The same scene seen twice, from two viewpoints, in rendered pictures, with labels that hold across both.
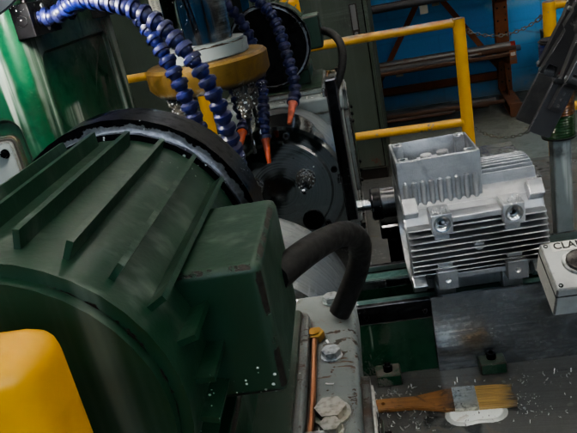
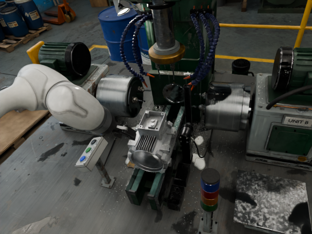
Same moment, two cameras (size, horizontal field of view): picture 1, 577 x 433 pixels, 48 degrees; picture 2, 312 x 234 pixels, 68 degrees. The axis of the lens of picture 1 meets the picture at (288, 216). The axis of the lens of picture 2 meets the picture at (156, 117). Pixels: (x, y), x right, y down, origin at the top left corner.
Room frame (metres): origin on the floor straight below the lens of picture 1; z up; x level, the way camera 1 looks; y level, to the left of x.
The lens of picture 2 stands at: (1.17, -0.96, 1.86)
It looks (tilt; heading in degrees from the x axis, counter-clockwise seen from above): 43 degrees down; 107
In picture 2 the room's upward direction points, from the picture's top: 11 degrees counter-clockwise
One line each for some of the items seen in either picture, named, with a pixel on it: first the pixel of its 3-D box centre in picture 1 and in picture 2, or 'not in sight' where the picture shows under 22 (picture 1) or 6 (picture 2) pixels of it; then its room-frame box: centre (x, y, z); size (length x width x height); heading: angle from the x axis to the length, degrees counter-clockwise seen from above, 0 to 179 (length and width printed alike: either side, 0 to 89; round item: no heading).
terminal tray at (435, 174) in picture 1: (434, 169); (152, 125); (0.93, -0.23, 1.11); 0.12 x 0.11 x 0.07; 83
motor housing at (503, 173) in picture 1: (466, 221); (153, 145); (0.92, -0.27, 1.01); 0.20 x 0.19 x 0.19; 83
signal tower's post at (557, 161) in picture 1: (559, 146); (209, 206); (1.19, -0.55, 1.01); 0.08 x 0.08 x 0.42; 82
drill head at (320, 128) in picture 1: (286, 171); (231, 107); (1.29, -0.01, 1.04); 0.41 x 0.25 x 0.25; 172
